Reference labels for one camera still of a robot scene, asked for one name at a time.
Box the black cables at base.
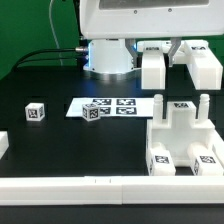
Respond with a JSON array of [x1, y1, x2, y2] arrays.
[[11, 0, 90, 72]]

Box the small white tagged block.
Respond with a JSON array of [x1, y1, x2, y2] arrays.
[[25, 103, 45, 121]]

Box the white tagged cube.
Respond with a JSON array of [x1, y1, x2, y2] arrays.
[[82, 103, 100, 121]]

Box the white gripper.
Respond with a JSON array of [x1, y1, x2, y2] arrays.
[[80, 0, 224, 68]]

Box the white barrier rail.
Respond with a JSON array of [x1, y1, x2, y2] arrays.
[[0, 176, 224, 205], [213, 132, 224, 166]]

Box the white right barrier rail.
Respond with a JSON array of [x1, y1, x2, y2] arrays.
[[213, 132, 224, 166]]

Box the white chair seat frame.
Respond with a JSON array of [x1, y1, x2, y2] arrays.
[[146, 94, 215, 167]]

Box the white part at left edge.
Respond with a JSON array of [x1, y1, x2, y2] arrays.
[[0, 131, 9, 159]]

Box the white chair back assembly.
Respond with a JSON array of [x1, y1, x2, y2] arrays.
[[137, 40, 223, 90]]

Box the white front barrier rail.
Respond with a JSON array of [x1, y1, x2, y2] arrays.
[[0, 176, 224, 205]]

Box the white sheet with tags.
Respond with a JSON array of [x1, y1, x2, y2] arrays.
[[66, 98, 154, 117]]

